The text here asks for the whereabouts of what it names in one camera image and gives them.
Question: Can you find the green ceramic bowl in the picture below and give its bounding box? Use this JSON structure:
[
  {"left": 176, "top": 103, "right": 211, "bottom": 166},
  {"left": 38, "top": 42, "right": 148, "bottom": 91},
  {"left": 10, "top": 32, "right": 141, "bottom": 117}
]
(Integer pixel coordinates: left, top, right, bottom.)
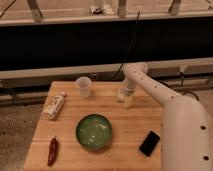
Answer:
[{"left": 76, "top": 114, "right": 112, "bottom": 150}]

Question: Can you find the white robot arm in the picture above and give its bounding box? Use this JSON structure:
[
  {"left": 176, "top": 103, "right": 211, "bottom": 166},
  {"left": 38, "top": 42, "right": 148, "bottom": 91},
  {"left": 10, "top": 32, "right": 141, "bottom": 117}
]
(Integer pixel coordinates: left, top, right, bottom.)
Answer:
[{"left": 120, "top": 62, "right": 213, "bottom": 171}]

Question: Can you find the black smartphone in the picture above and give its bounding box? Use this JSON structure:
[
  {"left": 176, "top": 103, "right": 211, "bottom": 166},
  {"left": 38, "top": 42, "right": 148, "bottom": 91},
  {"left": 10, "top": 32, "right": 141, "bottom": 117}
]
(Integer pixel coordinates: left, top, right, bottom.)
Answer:
[{"left": 139, "top": 131, "right": 160, "bottom": 157}]

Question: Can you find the dried red chili pepper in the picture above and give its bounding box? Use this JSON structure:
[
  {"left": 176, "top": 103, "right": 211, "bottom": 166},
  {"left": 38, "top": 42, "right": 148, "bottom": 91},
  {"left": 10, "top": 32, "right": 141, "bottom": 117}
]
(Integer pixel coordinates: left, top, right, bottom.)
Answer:
[{"left": 47, "top": 138, "right": 58, "bottom": 166}]

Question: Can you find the clear plastic cup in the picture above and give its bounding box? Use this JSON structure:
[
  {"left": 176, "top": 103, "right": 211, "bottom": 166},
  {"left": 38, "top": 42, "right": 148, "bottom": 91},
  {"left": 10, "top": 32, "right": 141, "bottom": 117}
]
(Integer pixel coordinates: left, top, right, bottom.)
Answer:
[{"left": 76, "top": 77, "right": 92, "bottom": 98}]

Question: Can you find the white sponge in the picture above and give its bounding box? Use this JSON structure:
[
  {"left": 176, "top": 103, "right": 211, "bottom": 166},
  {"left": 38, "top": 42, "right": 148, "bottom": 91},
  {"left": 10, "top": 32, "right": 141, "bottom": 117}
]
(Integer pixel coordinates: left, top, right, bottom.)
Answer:
[{"left": 117, "top": 87, "right": 128, "bottom": 102}]

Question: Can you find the black hanging cable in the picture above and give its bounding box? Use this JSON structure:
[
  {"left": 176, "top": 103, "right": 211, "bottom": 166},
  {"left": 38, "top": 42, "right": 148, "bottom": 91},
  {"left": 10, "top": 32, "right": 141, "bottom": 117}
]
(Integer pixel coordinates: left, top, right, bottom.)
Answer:
[{"left": 111, "top": 9, "right": 142, "bottom": 81}]

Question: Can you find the black floor cable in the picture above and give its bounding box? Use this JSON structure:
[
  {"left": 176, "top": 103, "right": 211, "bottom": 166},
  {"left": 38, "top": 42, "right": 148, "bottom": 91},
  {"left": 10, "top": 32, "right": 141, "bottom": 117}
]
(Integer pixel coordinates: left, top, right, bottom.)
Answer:
[{"left": 179, "top": 71, "right": 200, "bottom": 101}]

